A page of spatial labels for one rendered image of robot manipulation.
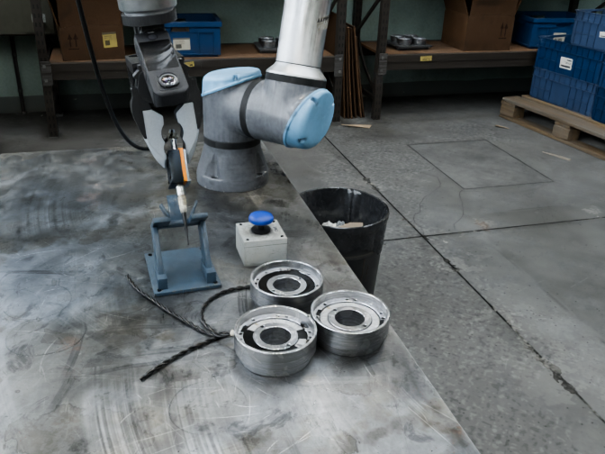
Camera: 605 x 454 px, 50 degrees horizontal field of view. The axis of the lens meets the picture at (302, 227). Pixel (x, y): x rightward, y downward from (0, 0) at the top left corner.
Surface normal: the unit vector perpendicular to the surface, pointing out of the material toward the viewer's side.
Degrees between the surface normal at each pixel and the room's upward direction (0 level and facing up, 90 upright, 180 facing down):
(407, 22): 90
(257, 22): 90
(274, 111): 76
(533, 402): 0
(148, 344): 0
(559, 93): 90
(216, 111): 90
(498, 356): 0
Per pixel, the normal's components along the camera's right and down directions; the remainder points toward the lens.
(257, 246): 0.28, 0.43
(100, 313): 0.04, -0.90
